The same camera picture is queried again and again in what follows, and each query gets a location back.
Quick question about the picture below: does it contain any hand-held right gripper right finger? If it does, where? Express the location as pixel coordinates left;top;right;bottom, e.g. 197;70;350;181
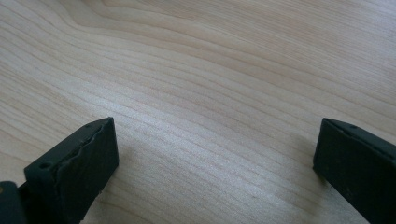
312;118;396;224

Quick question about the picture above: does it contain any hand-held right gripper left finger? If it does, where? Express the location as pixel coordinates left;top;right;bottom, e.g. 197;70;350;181
17;117;120;224

